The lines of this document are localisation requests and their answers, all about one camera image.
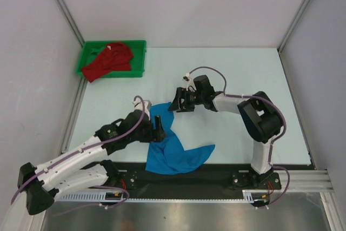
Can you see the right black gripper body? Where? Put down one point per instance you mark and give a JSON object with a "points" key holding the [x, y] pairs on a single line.
{"points": [[190, 99]]}

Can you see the green plastic bin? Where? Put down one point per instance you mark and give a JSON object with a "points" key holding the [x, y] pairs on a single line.
{"points": [[92, 48]]}

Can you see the blue polo shirt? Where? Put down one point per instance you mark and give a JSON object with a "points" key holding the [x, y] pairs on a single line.
{"points": [[169, 157]]}

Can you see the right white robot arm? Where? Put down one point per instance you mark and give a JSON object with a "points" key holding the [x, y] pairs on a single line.
{"points": [[262, 120]]}

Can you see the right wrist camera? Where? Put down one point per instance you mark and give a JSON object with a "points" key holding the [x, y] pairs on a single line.
{"points": [[190, 86]]}

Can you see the right aluminium frame post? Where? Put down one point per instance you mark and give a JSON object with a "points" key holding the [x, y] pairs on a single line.
{"points": [[294, 24]]}

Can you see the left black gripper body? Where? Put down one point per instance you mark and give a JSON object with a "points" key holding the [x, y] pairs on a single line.
{"points": [[155, 133]]}

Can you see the aluminium frame post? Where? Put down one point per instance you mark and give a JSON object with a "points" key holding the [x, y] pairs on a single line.
{"points": [[294, 24], [70, 21]]}

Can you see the white cable duct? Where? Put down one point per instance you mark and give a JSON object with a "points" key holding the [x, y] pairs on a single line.
{"points": [[266, 195], [95, 196]]}

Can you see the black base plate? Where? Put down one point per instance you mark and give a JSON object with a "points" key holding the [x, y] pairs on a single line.
{"points": [[208, 182]]}

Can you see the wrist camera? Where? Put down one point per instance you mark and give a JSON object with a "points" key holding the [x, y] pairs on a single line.
{"points": [[190, 86], [138, 106]]}

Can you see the red t shirt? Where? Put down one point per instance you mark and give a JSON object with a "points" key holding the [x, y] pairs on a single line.
{"points": [[115, 56]]}

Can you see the right white cable duct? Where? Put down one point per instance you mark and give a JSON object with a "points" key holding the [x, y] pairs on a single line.
{"points": [[266, 195]]}

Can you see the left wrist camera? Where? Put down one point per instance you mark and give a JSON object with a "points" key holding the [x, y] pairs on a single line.
{"points": [[138, 106]]}

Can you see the front aluminium rail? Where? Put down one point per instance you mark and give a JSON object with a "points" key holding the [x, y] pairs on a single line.
{"points": [[309, 181]]}

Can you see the left aluminium frame post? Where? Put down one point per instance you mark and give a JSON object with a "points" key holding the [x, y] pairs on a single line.
{"points": [[70, 21]]}

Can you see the left white cable duct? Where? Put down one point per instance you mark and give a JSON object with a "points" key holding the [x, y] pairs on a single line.
{"points": [[95, 196]]}

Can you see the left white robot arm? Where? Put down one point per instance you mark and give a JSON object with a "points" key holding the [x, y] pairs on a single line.
{"points": [[86, 166]]}

